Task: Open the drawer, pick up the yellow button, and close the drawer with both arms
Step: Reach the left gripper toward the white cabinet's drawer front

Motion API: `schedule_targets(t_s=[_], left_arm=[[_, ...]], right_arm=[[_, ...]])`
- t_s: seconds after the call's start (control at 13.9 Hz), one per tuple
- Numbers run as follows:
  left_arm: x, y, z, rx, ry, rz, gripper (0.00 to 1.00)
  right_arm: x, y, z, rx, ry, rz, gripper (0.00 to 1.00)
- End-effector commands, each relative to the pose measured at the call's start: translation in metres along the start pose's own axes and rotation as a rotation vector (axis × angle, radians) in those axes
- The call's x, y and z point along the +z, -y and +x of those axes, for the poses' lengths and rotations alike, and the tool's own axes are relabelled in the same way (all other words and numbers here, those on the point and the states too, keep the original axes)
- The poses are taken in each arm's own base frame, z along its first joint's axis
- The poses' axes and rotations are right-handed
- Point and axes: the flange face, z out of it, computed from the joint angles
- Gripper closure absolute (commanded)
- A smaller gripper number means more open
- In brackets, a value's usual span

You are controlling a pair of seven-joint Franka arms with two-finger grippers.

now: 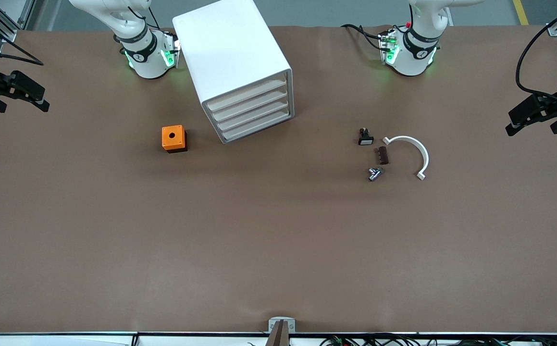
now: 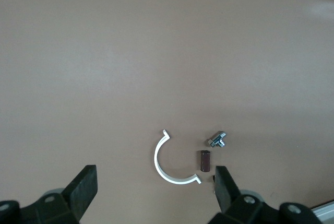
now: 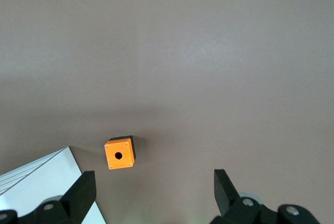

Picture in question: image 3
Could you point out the white drawer cabinet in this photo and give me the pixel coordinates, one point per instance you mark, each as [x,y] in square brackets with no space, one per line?
[39,179]

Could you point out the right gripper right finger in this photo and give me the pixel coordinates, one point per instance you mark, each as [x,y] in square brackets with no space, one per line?
[227,198]

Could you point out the orange black button enclosure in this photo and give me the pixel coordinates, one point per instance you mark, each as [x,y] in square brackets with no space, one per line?
[114,162]

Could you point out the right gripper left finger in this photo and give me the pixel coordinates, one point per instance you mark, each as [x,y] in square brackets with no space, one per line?
[78,195]

